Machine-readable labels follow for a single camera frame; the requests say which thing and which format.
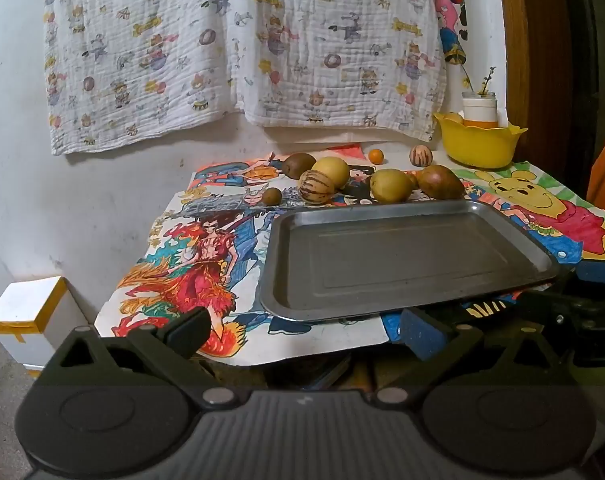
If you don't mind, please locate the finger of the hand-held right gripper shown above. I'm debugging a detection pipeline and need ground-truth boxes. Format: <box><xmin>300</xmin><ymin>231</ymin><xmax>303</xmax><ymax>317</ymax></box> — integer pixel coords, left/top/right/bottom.
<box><xmin>525</xmin><ymin>260</ymin><xmax>605</xmax><ymax>323</ymax></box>

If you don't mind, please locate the printed white cloth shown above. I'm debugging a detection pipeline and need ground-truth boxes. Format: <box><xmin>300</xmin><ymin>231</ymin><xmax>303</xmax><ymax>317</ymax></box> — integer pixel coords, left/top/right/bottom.
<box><xmin>42</xmin><ymin>0</ymin><xmax>446</xmax><ymax>156</ymax></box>

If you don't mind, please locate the brown kiwi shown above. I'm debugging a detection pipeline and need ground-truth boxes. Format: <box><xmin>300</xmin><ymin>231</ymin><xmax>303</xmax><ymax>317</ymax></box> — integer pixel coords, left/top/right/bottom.
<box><xmin>282</xmin><ymin>152</ymin><xmax>317</xmax><ymax>180</ymax></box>

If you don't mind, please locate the warrior and dragon drawing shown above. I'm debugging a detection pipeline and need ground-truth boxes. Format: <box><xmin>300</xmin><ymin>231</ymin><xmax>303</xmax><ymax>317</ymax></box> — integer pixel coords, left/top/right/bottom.
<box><xmin>95</xmin><ymin>185</ymin><xmax>391</xmax><ymax>361</ymax></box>

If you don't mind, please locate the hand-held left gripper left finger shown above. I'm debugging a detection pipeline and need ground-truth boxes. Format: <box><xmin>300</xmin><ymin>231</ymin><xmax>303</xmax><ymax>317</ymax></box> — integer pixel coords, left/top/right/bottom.
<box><xmin>41</xmin><ymin>306</ymin><xmax>243</xmax><ymax>409</ymax></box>

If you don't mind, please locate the brown-green mango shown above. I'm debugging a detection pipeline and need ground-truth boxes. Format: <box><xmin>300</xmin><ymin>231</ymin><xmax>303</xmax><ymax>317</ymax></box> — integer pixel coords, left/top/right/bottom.
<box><xmin>417</xmin><ymin>164</ymin><xmax>466</xmax><ymax>201</ymax></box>

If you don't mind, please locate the wooden door frame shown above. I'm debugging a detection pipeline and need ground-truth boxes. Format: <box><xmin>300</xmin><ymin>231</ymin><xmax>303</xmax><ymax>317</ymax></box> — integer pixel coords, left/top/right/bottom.
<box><xmin>495</xmin><ymin>0</ymin><xmax>533</xmax><ymax>163</ymax></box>

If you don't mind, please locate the colourful wall poster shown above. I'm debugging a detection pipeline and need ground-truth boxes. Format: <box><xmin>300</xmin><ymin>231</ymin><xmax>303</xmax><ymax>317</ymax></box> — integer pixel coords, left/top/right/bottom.
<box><xmin>435</xmin><ymin>0</ymin><xmax>468</xmax><ymax>66</ymax></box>

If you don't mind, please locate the yellow pear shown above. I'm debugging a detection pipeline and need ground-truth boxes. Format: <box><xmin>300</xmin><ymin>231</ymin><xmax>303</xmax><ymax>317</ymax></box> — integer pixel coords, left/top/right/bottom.
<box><xmin>371</xmin><ymin>168</ymin><xmax>414</xmax><ymax>204</ymax></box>

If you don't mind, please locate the yellow lemon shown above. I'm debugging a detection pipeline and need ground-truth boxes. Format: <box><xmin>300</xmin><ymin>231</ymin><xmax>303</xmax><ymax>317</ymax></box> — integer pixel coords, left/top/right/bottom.
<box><xmin>311</xmin><ymin>156</ymin><xmax>351</xmax><ymax>190</ymax></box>

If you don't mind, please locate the striped pepino melon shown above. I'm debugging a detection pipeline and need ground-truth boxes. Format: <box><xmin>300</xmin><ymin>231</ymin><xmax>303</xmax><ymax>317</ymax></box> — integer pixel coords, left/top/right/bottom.
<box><xmin>298</xmin><ymin>170</ymin><xmax>337</xmax><ymax>204</ymax></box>

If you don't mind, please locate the white and orange jar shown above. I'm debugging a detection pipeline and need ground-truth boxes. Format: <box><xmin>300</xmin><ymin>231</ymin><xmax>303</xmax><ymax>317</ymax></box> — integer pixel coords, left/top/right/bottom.
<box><xmin>461</xmin><ymin>91</ymin><xmax>498</xmax><ymax>128</ymax></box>

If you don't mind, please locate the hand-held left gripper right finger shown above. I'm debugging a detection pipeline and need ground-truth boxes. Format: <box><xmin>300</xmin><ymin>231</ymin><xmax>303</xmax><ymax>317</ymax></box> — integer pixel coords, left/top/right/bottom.
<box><xmin>374</xmin><ymin>306</ymin><xmax>578</xmax><ymax>407</ymax></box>

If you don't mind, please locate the metal baking tray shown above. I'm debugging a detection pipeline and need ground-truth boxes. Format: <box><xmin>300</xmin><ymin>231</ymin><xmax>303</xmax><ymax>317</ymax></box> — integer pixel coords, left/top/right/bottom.
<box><xmin>259</xmin><ymin>200</ymin><xmax>561</xmax><ymax>323</ymax></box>

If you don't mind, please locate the yellow plastic bowl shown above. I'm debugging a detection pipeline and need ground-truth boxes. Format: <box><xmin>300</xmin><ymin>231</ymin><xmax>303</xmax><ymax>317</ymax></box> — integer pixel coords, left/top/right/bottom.
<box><xmin>433</xmin><ymin>111</ymin><xmax>528</xmax><ymax>169</ymax></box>

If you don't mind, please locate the white box with yellow tape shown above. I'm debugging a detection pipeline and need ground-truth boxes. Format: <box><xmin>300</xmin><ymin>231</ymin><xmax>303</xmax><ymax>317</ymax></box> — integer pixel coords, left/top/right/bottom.
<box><xmin>0</xmin><ymin>276</ymin><xmax>86</xmax><ymax>378</ymax></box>

